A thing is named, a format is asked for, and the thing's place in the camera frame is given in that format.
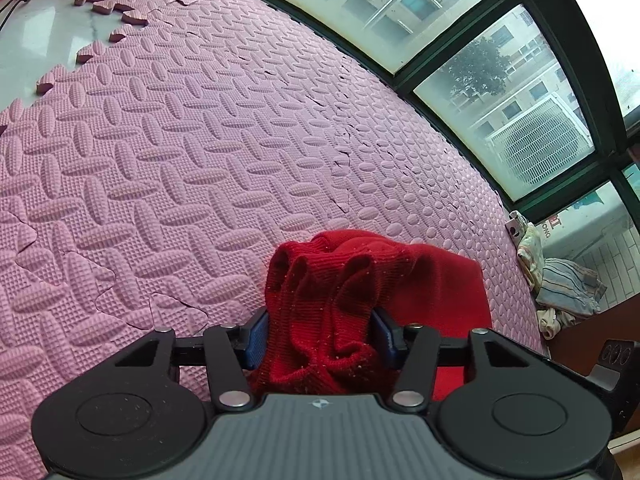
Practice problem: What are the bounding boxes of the red knit sweater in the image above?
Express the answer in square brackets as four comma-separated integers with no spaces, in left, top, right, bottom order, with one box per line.
[248,230,491,396]

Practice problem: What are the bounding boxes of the cream cloth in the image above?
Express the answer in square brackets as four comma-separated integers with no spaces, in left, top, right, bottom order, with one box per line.
[537,308,579,340]

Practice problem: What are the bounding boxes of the blue striped folded cloth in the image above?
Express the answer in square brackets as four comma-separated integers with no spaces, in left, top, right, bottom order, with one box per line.
[536,258,608,318]

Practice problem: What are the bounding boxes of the yellow striped folded cloth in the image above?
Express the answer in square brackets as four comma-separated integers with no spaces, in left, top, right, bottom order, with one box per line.
[516,223,544,294]

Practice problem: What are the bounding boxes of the spotted white cloth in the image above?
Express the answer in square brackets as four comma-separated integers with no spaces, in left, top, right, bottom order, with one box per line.
[504,210,528,246]

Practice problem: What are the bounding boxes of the pink foam floor mat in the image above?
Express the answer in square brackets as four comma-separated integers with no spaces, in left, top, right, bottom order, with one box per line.
[1,0,541,479]

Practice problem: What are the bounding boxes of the loose pink foam pieces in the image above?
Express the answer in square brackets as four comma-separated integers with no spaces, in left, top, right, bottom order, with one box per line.
[74,0,149,26]

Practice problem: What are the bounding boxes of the black cable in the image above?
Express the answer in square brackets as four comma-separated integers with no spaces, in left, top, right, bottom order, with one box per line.
[0,0,32,28]

